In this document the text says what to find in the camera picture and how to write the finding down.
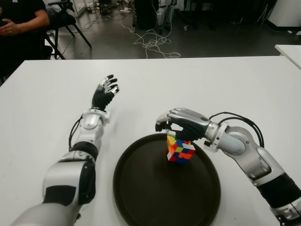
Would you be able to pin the glass display cabinet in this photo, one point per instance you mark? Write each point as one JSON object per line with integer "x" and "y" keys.
{"x": 78, "y": 7}

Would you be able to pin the multicoloured Rubik's cube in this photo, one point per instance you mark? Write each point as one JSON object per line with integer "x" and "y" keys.
{"x": 181, "y": 153}

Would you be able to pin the left silver black robot arm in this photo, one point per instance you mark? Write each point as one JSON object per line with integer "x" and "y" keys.
{"x": 90, "y": 120}

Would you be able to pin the seated person in black shirt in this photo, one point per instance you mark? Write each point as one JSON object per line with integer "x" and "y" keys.
{"x": 21, "y": 11}

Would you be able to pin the black folding chair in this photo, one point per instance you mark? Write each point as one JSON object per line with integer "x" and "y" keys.
{"x": 63, "y": 20}

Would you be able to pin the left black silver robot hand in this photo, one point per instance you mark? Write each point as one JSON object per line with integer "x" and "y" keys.
{"x": 101, "y": 99}

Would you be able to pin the white cabinet with black base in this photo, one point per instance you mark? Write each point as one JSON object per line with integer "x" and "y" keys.
{"x": 287, "y": 14}

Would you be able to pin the white side table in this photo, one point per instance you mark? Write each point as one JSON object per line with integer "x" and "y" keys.
{"x": 291, "y": 53}

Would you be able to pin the right silver black robot arm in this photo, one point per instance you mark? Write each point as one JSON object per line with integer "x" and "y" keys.
{"x": 237, "y": 141}

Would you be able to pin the dark brown round plate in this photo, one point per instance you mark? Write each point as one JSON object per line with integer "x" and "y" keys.
{"x": 152, "y": 188}

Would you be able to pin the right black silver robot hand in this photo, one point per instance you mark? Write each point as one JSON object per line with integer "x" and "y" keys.
{"x": 190, "y": 124}

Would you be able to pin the white caster wheel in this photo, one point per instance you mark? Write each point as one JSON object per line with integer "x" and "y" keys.
{"x": 185, "y": 27}

